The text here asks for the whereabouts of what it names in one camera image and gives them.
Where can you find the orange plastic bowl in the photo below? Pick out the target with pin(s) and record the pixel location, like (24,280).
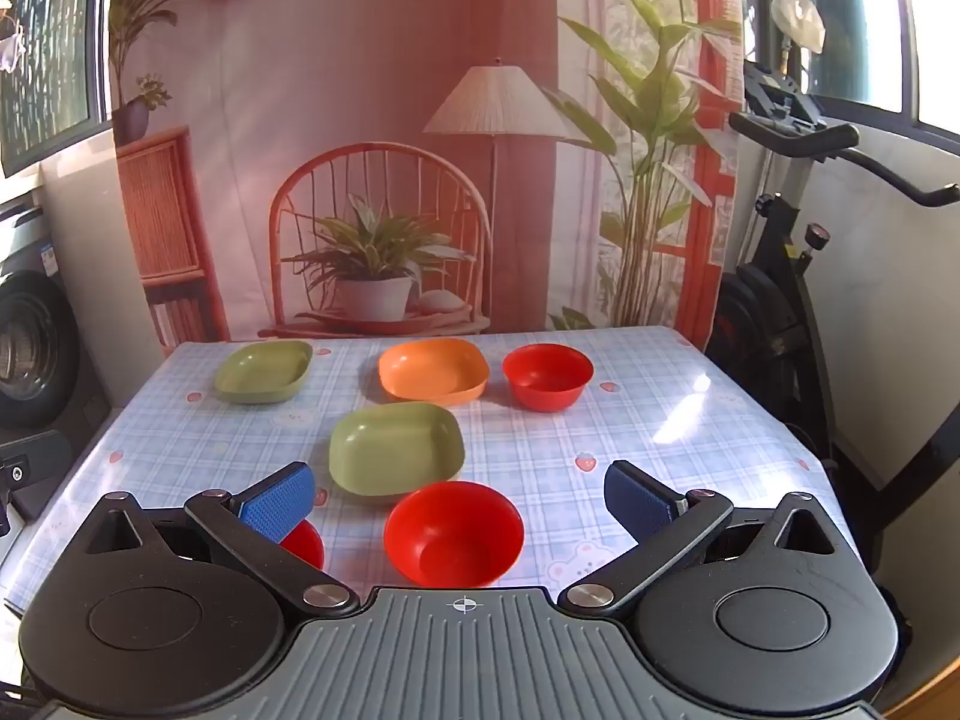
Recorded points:
(431,367)

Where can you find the white translucent bag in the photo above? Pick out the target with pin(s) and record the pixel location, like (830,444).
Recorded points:
(799,19)

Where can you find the window with patterned glass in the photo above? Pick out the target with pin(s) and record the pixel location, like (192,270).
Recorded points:
(49,37)

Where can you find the black exercise bike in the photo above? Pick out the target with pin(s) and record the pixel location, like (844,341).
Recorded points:
(765,300)

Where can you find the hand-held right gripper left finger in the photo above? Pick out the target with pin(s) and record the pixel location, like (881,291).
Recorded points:
(276,501)

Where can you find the printed room backdrop cloth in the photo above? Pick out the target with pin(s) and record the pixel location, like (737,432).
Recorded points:
(360,90)

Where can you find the red plastic bowl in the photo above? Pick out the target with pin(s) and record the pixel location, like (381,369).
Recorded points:
(547,379)
(454,536)
(306,544)

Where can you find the blue plaid tablecloth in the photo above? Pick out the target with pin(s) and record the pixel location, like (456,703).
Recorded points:
(615,435)

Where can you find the green plastic plate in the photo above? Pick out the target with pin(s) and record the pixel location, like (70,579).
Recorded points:
(397,450)
(262,371)

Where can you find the grey washing machine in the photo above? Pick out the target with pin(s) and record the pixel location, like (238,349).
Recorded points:
(37,345)

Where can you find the window with dark frame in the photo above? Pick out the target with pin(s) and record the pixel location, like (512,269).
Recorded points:
(877,22)

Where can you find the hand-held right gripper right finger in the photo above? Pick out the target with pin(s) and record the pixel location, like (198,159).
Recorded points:
(641,499)

